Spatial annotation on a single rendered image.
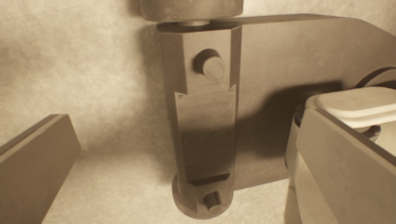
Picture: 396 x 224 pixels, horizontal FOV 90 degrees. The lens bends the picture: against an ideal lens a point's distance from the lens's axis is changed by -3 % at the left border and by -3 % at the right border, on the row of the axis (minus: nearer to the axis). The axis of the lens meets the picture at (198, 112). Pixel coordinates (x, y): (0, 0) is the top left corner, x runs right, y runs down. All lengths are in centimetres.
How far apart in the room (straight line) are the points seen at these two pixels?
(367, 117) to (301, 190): 19
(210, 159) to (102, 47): 38
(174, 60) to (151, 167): 47
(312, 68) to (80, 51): 54
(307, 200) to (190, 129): 25
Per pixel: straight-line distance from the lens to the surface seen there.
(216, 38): 35
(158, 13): 38
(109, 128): 66
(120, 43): 56
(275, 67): 47
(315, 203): 28
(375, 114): 45
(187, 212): 65
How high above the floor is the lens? 55
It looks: 59 degrees down
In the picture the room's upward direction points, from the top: 156 degrees clockwise
